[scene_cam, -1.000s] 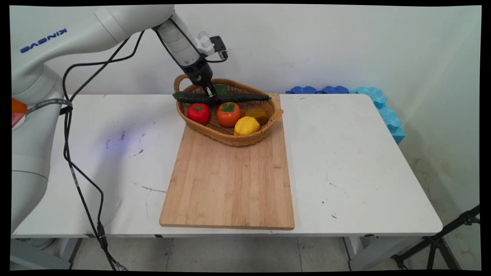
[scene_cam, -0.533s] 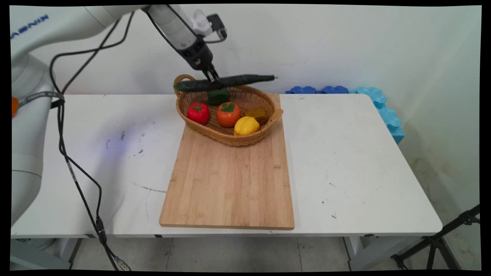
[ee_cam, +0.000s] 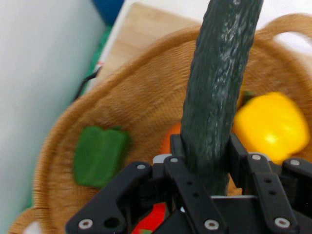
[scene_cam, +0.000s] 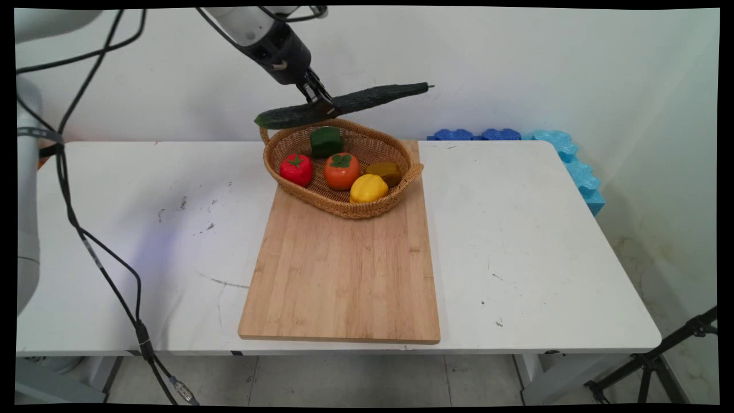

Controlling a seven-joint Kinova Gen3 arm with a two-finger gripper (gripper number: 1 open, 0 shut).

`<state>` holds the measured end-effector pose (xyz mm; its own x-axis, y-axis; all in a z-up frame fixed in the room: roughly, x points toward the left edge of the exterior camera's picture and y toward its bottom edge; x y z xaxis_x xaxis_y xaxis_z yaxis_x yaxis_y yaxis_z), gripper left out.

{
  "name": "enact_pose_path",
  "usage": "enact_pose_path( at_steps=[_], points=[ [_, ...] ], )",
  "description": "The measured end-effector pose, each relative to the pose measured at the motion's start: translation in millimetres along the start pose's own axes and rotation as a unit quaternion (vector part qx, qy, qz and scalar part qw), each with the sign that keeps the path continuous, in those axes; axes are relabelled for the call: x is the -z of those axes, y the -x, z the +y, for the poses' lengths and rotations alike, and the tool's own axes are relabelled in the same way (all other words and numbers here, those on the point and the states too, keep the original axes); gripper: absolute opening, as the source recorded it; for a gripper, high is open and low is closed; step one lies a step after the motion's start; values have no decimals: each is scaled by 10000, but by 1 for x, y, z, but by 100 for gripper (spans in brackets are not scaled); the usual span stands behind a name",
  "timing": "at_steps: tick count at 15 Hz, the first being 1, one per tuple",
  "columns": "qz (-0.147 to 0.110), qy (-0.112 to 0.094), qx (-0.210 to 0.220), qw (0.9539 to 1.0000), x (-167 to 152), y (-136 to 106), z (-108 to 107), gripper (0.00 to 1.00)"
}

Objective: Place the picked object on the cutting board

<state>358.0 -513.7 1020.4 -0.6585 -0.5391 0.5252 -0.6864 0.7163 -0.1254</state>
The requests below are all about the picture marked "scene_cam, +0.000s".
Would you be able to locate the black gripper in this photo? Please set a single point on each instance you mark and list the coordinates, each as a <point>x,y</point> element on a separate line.
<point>284,54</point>

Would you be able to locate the dark green toy cucumber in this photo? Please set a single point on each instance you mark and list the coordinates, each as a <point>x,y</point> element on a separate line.
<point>367,98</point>

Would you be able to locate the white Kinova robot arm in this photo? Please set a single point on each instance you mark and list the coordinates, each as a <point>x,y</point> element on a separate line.
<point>246,23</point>

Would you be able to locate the green toy bell pepper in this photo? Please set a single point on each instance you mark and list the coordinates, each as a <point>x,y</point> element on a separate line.
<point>325,142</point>

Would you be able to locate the red toy tomato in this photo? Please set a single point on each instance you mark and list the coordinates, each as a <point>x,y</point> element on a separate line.
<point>296,171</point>

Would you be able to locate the orange toy persimmon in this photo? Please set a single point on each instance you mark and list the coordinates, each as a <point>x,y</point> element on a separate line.
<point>342,173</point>

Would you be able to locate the olive brown toy bell pepper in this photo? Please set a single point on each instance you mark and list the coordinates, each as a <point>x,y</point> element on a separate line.
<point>385,172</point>

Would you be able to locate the yellow toy bell pepper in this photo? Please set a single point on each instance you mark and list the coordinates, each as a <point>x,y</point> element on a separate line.
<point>368,189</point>

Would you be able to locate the dark blue foam mat piece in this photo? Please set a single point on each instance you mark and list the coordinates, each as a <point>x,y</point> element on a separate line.
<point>500,134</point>
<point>453,135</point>

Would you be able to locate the wooden cutting board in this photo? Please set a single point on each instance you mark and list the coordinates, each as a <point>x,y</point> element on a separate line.
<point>344,275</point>

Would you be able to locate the light blue foam mat piece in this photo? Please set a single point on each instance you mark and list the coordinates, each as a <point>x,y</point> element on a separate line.
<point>579,172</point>

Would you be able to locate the white table leg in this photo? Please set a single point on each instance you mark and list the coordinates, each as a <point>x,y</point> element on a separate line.
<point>550,378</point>

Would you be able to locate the black tripod stand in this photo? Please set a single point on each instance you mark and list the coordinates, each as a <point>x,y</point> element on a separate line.
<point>648,362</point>

